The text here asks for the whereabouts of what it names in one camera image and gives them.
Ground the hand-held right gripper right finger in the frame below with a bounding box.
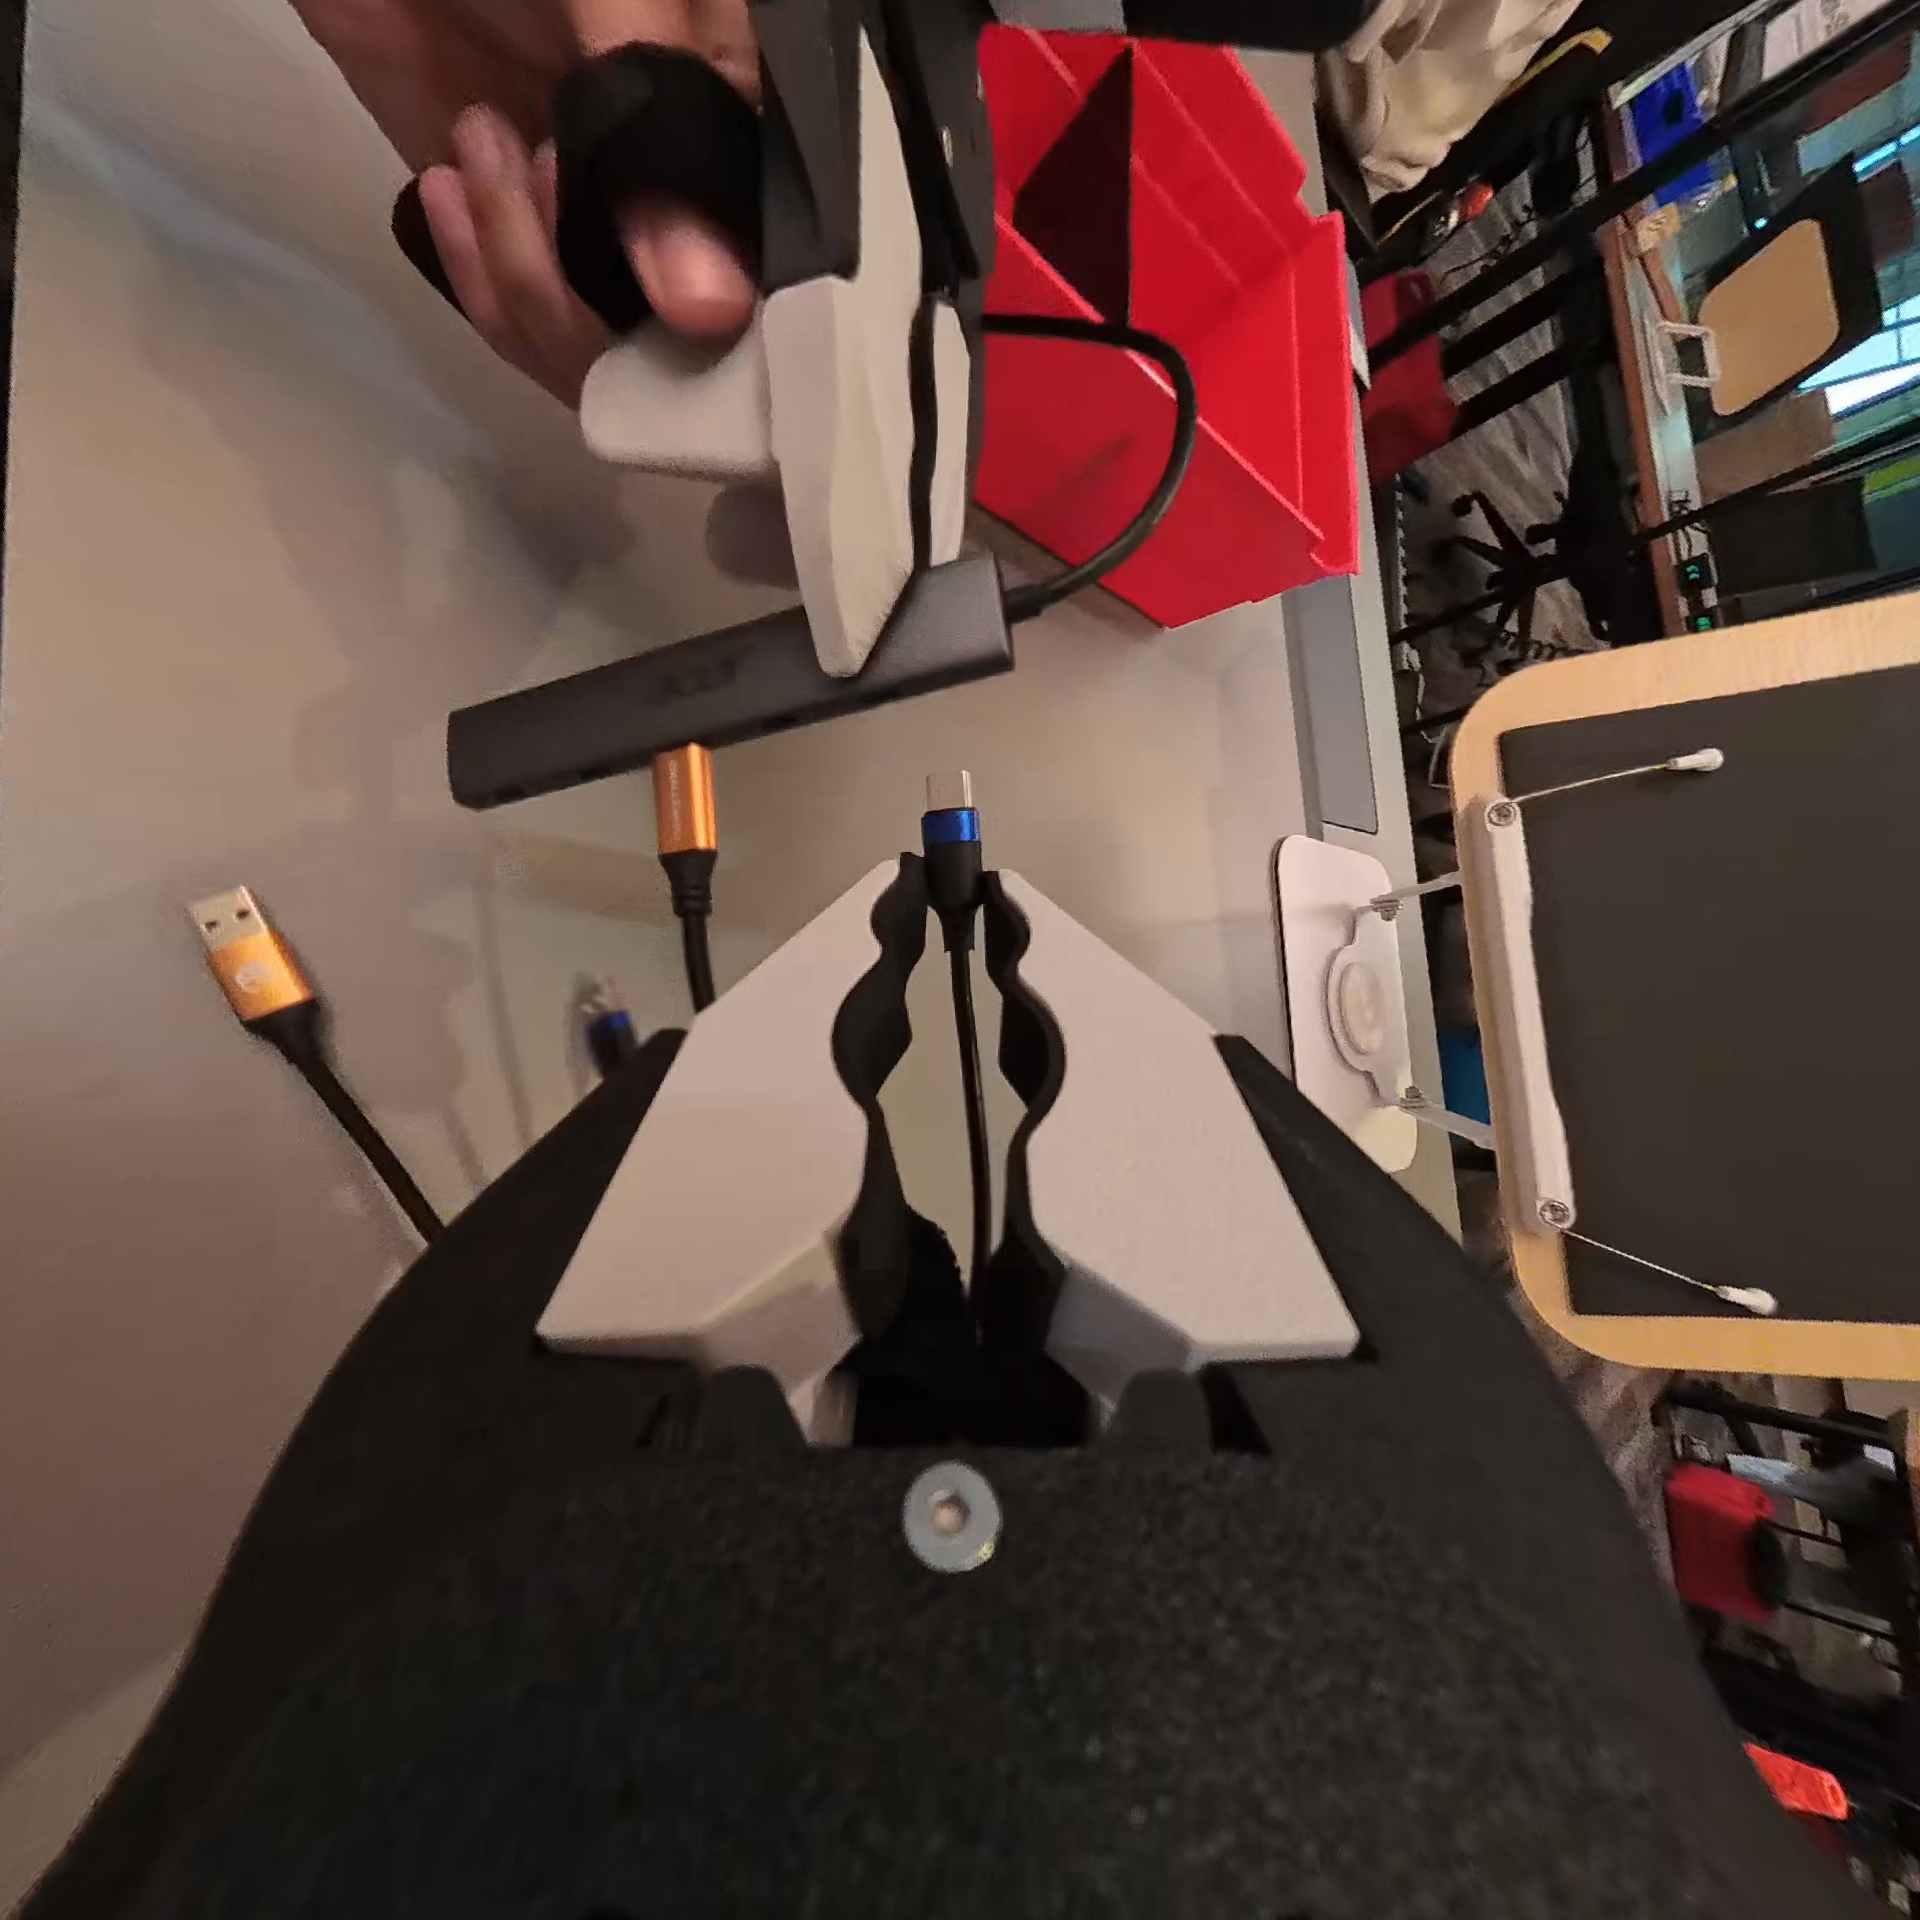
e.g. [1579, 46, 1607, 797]
[978, 866, 1367, 1424]

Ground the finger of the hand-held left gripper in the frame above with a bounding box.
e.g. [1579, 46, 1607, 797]
[762, 275, 924, 680]
[907, 288, 980, 584]

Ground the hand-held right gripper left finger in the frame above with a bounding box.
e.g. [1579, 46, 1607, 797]
[536, 858, 924, 1424]

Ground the red plastic bin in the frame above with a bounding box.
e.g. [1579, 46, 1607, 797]
[967, 22, 1368, 629]

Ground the black cable with orange plugs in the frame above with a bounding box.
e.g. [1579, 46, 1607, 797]
[186, 741, 727, 1250]

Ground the black cable with blue plugs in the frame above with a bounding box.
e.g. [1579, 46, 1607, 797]
[575, 767, 1000, 1308]

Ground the grey desk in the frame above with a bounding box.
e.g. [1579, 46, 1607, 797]
[0, 0, 1465, 1862]

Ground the person's left hand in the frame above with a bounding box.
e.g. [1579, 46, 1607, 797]
[285, 0, 769, 407]

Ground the wood-framed black board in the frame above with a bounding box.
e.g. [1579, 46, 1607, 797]
[1446, 614, 1920, 1381]

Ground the grey desk cable cover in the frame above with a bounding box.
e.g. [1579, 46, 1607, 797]
[1282, 584, 1382, 834]

